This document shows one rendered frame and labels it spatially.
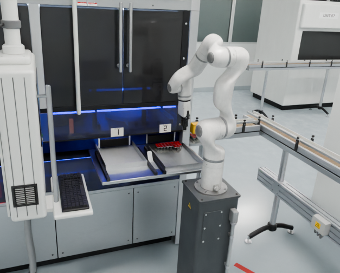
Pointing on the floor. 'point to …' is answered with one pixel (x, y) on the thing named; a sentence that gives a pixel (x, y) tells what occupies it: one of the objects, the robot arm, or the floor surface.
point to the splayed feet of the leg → (269, 230)
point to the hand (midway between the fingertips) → (184, 123)
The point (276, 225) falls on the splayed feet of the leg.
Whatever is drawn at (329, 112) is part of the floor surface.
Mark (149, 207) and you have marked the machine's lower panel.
